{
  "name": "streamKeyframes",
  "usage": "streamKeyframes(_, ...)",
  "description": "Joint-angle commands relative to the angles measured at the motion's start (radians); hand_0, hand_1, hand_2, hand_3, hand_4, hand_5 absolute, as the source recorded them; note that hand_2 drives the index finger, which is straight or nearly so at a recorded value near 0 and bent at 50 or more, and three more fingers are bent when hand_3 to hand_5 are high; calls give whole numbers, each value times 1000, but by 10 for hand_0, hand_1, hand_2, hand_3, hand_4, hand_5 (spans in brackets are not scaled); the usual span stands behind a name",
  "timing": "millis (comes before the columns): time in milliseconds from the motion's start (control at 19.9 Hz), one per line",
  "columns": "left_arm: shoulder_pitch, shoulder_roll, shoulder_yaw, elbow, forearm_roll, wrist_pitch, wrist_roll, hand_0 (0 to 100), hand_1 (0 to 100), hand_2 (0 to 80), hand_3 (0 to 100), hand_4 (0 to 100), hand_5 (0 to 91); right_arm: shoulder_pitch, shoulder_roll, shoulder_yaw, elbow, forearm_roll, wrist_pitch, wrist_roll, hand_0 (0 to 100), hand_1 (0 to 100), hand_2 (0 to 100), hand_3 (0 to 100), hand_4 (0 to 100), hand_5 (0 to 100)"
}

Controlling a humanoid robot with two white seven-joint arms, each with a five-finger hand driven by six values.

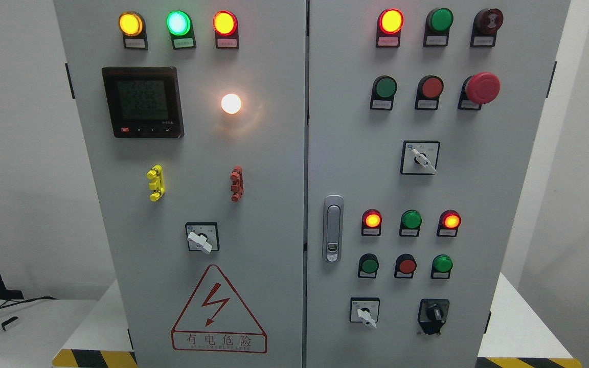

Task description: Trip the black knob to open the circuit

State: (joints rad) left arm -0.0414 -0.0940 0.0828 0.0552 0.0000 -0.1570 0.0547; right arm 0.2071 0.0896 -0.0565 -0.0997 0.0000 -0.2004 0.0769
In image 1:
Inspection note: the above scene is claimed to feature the red-orange indicator light left door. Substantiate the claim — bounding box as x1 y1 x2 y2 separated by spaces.
213 10 239 49

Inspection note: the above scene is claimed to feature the white lit indicator lamp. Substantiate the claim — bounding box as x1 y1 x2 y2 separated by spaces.
220 94 242 115

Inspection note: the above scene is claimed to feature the red lit indicator top right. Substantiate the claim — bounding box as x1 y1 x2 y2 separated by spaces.
376 8 405 48

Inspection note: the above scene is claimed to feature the red lit indicator middle left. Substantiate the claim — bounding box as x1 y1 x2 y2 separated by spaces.
361 209 382 236

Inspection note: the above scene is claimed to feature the white selector switch lower right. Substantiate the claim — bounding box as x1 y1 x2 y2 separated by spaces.
350 297 379 329

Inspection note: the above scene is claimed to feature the green push button lower left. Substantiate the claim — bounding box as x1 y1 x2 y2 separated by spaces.
357 253 379 278

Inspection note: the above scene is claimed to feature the black yellow hazard tape right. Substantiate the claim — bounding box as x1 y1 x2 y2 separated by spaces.
474 357 582 368

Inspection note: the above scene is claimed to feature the black digital power meter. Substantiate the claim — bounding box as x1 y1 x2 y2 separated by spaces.
101 66 184 139

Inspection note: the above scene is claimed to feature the red push button lower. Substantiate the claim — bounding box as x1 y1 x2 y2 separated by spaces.
394 254 418 279

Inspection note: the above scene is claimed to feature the red lit indicator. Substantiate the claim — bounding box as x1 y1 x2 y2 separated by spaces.
376 8 405 48
437 210 461 237
361 209 382 236

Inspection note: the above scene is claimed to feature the black cable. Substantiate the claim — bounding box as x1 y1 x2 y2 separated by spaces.
0 296 58 321

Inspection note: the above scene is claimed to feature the red push button upper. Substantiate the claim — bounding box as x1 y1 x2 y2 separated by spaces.
415 75 444 111

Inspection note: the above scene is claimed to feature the red emergency stop button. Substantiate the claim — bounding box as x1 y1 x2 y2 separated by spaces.
457 72 501 111

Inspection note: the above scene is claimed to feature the small white black adapter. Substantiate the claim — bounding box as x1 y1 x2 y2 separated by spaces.
1 316 19 331

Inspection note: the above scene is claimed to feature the yellow indicator light top left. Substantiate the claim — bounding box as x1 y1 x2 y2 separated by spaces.
118 11 149 50

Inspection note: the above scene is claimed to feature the black rotary knob switch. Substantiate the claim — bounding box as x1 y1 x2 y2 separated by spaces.
417 298 450 335

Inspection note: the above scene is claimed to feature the green indicator middle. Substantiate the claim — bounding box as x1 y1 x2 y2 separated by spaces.
399 210 422 237

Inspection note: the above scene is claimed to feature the yellow terminal connector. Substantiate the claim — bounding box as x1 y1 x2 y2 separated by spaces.
146 165 165 202

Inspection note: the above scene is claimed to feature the white selector switch upper right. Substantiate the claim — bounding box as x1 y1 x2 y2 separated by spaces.
400 141 440 175

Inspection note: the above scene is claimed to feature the dark red buzzer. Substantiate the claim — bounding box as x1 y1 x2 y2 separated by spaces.
470 8 504 48

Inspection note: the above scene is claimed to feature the green indicator top right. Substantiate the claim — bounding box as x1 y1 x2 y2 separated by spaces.
423 8 454 47

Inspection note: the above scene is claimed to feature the red push button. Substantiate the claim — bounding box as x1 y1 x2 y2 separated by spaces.
415 75 444 111
394 254 418 279

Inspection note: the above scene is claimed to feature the green push button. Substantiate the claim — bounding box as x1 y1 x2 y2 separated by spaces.
357 253 379 278
430 254 454 280
370 75 397 111

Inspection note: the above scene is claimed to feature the green lit indicator light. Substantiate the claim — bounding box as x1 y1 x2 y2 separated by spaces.
166 10 196 50

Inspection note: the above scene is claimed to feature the silver door handle lock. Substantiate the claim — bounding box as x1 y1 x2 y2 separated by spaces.
322 195 344 263

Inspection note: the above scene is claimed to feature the black yellow hazard tape left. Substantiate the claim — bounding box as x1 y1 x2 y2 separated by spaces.
52 349 138 367

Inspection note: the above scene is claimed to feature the white selector switch left door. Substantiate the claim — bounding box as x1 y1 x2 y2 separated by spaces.
185 222 220 255

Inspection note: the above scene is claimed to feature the green push button lower right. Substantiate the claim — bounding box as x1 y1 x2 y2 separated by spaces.
430 254 454 280

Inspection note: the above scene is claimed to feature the white selector switch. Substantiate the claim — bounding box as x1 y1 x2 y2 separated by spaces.
400 141 440 175
350 297 379 329

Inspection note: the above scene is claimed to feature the red electrical warning sticker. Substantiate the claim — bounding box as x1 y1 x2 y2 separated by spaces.
171 265 268 354

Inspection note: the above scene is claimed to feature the black yellow hazard tape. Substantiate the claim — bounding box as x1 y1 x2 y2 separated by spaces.
474 357 582 368
52 349 138 367

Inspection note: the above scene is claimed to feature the grey electrical cabinet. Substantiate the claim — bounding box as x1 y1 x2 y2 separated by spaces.
54 1 570 367

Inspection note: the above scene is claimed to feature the red terminal connector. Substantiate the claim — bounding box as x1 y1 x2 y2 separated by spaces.
230 166 244 202

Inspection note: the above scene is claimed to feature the green push button upper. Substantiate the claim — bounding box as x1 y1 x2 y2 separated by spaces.
370 75 397 111

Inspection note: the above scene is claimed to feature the red lit indicator middle right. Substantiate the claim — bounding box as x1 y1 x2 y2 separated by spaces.
437 210 461 237

